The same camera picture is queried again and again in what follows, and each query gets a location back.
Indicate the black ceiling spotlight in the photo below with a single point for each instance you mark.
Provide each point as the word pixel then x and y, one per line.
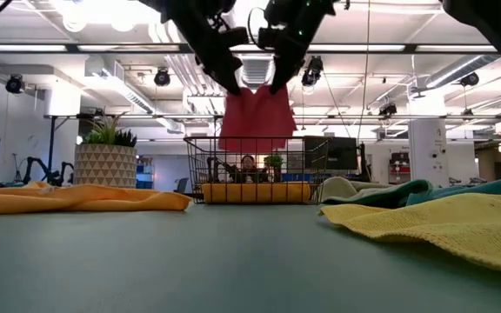
pixel 312 71
pixel 469 79
pixel 15 84
pixel 162 77

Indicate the pink microfiber towel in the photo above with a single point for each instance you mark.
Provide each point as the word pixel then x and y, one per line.
pixel 257 117

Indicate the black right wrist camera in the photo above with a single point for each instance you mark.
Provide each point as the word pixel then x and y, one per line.
pixel 271 38

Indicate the yellow microfiber towel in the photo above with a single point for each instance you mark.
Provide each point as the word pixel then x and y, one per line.
pixel 450 226

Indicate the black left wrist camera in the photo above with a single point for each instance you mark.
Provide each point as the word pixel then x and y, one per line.
pixel 235 36

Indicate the small potted plant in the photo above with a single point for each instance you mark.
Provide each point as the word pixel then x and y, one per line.
pixel 273 163

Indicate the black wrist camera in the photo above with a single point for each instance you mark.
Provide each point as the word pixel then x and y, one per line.
pixel 271 38
pixel 235 36

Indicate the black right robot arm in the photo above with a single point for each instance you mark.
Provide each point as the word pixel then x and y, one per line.
pixel 494 26

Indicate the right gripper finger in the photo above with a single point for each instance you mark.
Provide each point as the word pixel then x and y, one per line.
pixel 293 69
pixel 282 69

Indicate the light green microfiber towel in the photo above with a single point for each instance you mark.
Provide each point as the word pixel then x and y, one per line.
pixel 342 187

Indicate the person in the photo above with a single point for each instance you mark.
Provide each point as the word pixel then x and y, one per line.
pixel 248 167

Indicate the teal microfiber towel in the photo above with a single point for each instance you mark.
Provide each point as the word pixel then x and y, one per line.
pixel 407 193

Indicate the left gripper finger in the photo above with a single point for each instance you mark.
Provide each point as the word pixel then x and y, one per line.
pixel 235 71
pixel 220 71

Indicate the black monitor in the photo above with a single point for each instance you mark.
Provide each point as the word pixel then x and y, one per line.
pixel 342 152

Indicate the potted plant patterned white pot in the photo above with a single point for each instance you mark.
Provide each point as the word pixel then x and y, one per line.
pixel 104 165

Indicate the white pillar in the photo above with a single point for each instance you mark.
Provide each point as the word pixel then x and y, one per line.
pixel 429 148

